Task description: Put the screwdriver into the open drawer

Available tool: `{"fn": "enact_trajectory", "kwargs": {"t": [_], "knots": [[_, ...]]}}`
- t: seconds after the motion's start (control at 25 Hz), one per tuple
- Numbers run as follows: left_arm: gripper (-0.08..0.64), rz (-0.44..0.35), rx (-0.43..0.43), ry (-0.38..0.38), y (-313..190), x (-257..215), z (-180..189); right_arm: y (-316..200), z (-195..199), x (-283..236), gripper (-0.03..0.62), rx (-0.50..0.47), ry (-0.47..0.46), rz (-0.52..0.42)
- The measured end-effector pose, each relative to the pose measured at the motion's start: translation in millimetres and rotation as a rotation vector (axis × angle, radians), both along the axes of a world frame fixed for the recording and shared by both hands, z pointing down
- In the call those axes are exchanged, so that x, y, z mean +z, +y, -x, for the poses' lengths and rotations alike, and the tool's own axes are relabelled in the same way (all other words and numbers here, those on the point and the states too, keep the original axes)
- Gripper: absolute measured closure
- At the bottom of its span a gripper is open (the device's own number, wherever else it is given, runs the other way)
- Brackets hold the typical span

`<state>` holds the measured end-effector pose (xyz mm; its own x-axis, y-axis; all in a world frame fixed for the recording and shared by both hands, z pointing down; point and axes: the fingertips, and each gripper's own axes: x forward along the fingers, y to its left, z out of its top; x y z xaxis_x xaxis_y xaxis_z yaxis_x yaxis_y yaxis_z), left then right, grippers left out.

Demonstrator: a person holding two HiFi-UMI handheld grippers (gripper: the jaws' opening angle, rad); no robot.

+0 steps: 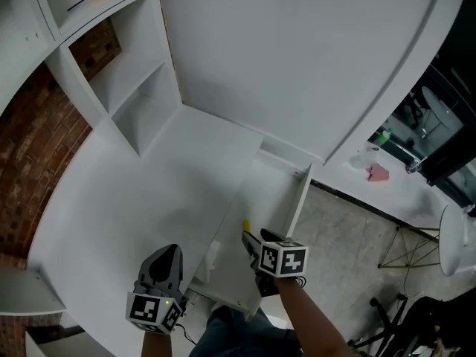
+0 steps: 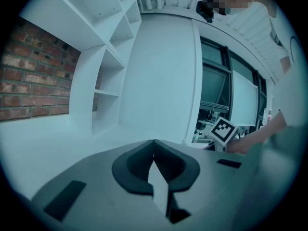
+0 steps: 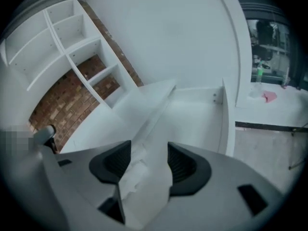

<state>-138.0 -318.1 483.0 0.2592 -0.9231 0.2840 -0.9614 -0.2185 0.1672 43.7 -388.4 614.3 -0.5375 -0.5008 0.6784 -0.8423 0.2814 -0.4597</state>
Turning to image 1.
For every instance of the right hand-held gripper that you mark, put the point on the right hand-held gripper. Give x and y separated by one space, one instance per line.
284 260

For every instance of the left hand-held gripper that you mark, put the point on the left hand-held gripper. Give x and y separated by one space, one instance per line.
156 270

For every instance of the white drawer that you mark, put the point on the white drawer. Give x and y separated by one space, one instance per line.
267 195

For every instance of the person's right forearm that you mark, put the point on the person's right forearm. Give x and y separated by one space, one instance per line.
312 318

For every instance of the person's left forearm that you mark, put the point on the person's left forearm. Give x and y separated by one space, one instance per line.
156 344

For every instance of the person's legs in jeans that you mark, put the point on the person's legs in jeans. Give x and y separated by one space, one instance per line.
238 335

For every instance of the clear plastic bag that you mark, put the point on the clear plastic bag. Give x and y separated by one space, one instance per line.
363 157

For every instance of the white side panel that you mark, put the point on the white side panel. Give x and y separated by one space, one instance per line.
26 292

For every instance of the pink cloth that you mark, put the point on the pink cloth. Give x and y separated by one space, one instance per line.
378 172

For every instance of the black office chair base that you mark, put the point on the black office chair base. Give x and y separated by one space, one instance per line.
394 325

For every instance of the green-capped bottle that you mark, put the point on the green-capped bottle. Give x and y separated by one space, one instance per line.
385 136

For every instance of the small metal fitting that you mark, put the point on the small metal fitting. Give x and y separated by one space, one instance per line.
414 166

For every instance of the white round stool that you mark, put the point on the white round stool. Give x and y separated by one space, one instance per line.
451 236

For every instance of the white shelf unit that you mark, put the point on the white shelf unit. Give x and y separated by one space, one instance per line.
126 73

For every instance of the round glass table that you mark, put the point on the round glass table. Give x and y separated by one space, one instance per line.
440 108

